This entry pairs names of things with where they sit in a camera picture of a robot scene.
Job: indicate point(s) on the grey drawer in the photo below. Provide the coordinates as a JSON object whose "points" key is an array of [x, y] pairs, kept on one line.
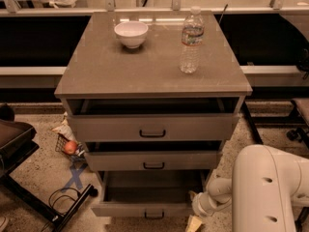
{"points": [[171, 160], [152, 128], [149, 194]]}

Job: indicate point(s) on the metal railing frame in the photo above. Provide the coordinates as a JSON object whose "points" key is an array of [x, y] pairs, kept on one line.
{"points": [[154, 4]]}

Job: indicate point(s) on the black wire basket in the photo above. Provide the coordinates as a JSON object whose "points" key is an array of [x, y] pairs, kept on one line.
{"points": [[79, 154]]}

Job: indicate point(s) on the red apple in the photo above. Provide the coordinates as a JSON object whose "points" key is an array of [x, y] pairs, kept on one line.
{"points": [[70, 147]]}

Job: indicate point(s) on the blue tape cross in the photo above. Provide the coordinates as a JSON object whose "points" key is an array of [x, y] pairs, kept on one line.
{"points": [[75, 171]]}

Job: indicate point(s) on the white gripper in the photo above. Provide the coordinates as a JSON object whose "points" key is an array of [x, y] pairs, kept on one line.
{"points": [[199, 204]]}

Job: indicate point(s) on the crumpled snack bag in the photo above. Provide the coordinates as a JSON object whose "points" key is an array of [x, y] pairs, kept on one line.
{"points": [[64, 129]]}

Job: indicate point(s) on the black chair left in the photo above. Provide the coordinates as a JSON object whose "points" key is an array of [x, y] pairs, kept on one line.
{"points": [[44, 173]]}

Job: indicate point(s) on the grey drawer cabinet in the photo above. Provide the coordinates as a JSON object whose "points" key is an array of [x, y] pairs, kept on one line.
{"points": [[106, 78]]}

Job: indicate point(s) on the white ceramic bowl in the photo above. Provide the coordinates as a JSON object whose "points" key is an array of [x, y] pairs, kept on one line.
{"points": [[131, 33]]}

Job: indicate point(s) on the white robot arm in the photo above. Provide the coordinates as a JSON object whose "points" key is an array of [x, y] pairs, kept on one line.
{"points": [[266, 184]]}

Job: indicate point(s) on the clear plastic water bottle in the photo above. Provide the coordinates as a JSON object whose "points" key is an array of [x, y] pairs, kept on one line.
{"points": [[192, 38]]}

